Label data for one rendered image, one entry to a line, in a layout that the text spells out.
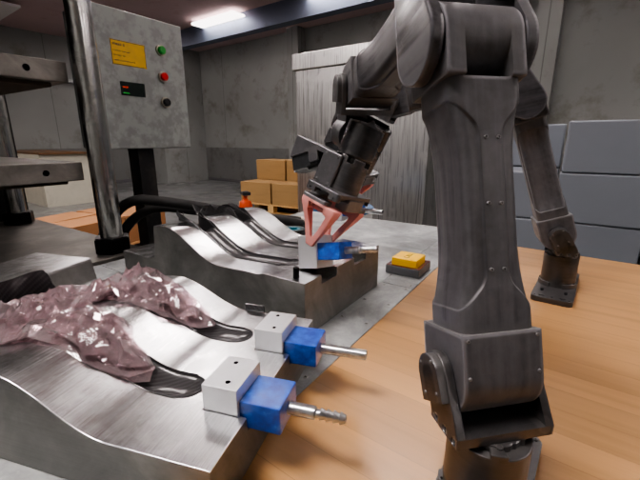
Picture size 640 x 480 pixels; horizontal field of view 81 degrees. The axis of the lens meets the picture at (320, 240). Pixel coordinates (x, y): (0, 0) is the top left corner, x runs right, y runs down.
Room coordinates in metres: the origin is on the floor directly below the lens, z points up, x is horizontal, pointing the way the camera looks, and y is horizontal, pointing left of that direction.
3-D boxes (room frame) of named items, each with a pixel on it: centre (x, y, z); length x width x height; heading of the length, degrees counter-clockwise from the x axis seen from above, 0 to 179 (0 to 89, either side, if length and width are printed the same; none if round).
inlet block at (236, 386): (0.30, 0.04, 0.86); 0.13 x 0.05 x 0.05; 74
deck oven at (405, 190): (4.19, -0.67, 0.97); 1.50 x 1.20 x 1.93; 55
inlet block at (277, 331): (0.40, 0.01, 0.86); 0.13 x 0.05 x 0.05; 74
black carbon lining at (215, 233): (0.75, 0.15, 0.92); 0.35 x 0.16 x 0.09; 56
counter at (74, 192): (7.27, 5.31, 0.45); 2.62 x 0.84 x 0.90; 53
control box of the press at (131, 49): (1.33, 0.62, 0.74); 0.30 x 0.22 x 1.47; 146
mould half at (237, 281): (0.77, 0.16, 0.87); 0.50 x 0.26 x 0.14; 56
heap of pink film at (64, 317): (0.43, 0.28, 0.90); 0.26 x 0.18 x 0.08; 74
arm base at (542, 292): (0.73, -0.50, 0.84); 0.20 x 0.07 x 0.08; 143
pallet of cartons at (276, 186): (5.97, 0.54, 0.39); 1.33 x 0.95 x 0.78; 55
